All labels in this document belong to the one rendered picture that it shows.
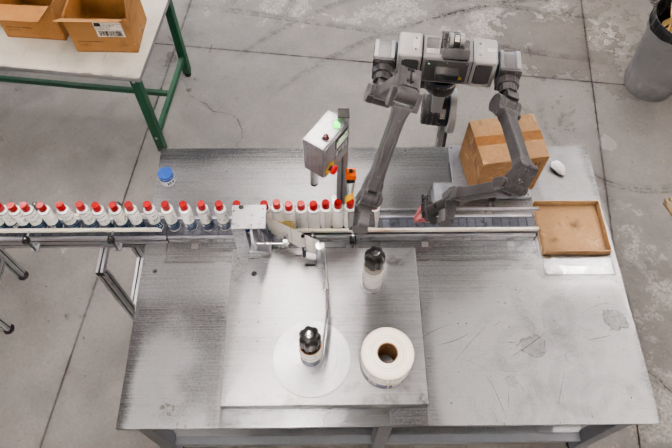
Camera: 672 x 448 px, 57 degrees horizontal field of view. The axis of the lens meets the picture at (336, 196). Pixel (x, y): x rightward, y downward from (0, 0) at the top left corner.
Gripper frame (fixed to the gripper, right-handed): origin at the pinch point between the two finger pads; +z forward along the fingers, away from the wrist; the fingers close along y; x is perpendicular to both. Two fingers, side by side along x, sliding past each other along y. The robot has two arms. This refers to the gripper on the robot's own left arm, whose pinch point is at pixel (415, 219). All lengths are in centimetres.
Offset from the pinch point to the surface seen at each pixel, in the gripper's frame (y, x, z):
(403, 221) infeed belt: -1.9, -0.4, 7.1
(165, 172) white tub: -26, -87, 75
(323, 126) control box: -9, -65, -17
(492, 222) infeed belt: -1.9, 31.2, -17.8
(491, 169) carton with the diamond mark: -17.6, 16.7, -31.2
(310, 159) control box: -2, -63, -5
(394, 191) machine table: -20.7, 0.6, 12.7
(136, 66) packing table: -103, -103, 103
